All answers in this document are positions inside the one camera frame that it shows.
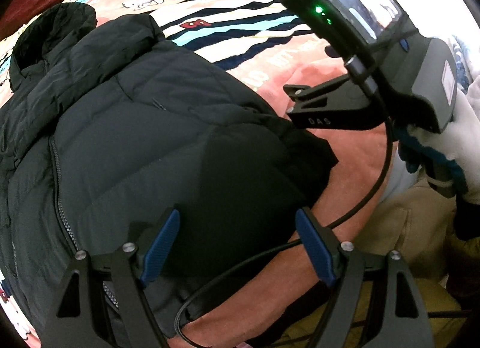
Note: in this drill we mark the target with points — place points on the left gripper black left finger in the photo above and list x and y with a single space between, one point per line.
79 315

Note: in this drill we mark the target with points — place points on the black puffer jacket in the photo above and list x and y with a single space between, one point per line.
131 137

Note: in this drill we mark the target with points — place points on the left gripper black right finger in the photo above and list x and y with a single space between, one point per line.
395 311

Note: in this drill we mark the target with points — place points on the khaki trousers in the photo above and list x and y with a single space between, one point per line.
441 249

